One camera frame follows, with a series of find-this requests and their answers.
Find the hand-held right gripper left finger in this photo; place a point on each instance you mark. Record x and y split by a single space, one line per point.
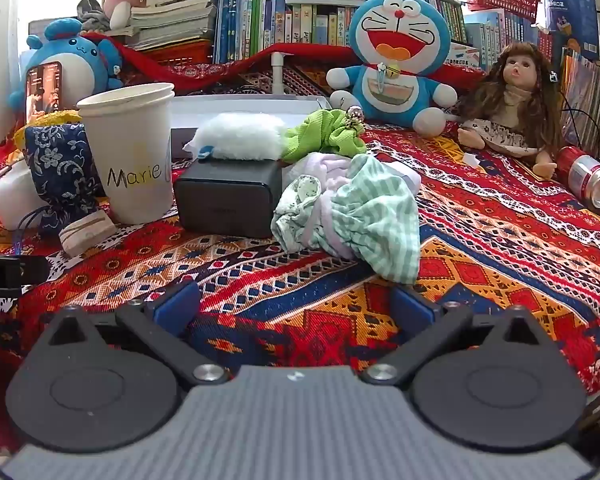
172 306

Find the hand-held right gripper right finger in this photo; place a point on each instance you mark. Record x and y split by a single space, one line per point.
411 310

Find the white foam sponge block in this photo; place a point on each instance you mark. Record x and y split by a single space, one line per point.
10 195

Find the green striped cloth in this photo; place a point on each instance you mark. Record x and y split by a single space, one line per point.
375 220

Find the blue floral fabric pouch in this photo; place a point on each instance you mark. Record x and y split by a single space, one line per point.
60 170

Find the small floral cloth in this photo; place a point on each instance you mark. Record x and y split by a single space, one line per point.
295 210

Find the gold sequin fabric hat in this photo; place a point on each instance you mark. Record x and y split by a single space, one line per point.
55 119

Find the pale purple cloth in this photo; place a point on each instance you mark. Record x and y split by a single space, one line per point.
330 165

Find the white fluffy plush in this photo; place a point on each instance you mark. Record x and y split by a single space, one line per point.
240 135

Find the green textured cloth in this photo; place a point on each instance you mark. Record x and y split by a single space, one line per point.
310 137

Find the white cardboard box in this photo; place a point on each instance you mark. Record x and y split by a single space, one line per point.
260 105

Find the beige wrapped bundle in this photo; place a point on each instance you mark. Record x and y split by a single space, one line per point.
87 232

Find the red patterned blanket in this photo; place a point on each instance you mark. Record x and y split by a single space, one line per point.
480 240

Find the black rectangular box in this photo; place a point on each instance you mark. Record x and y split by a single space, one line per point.
225 200

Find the small white paper scrap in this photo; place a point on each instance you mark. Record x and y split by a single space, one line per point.
471 160

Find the white paper cup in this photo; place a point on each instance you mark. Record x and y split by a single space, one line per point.
130 150

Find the smartphone with lit screen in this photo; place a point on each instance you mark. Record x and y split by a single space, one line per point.
45 90

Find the small metal charm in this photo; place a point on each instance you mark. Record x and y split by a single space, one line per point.
354 115

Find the red drink can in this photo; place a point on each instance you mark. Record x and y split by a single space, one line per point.
582 172

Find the blue cat plush toy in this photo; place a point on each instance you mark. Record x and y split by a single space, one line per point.
395 90

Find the blue round plush toy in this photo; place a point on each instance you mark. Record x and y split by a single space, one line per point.
80 50

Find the red scarf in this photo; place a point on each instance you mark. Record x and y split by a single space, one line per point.
145 62

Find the brown haired doll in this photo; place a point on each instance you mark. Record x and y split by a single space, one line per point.
520 90

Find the red plastic crate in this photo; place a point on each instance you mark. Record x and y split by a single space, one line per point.
190 52

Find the white plastic pipe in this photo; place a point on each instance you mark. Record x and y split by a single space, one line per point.
278 75

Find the white printed carton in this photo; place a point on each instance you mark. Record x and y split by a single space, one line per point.
462 55

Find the grey plush toy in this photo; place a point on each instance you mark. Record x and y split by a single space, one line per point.
92 15

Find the pile of thin booklets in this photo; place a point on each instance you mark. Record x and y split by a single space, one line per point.
587 95

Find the stack of worn paperbacks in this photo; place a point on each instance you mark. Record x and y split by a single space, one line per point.
175 20

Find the row of colourful books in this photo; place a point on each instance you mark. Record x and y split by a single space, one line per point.
300 25

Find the blue cardboard carton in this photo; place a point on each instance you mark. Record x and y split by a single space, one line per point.
570 15

